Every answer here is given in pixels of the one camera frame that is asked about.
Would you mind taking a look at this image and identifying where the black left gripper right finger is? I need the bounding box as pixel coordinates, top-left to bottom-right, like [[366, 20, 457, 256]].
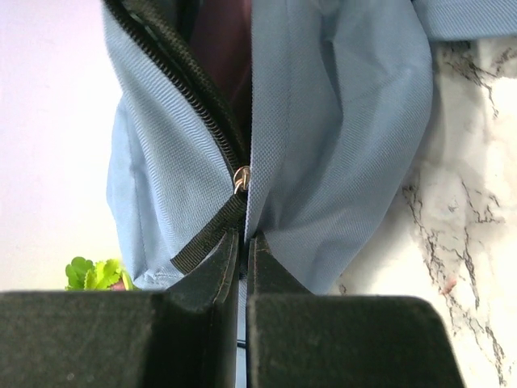
[[246, 234, 463, 387]]

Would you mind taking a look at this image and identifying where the blue fabric backpack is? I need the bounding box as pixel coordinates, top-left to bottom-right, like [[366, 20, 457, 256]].
[[103, 1, 516, 293]]

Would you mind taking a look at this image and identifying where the green lettuce head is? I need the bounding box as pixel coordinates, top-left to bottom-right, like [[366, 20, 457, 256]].
[[65, 256, 138, 291]]

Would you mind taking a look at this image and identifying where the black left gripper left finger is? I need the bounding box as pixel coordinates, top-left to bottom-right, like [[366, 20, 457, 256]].
[[1, 231, 239, 387]]

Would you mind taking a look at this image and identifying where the pink pencil case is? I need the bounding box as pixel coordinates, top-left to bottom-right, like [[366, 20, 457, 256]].
[[190, 0, 251, 126]]

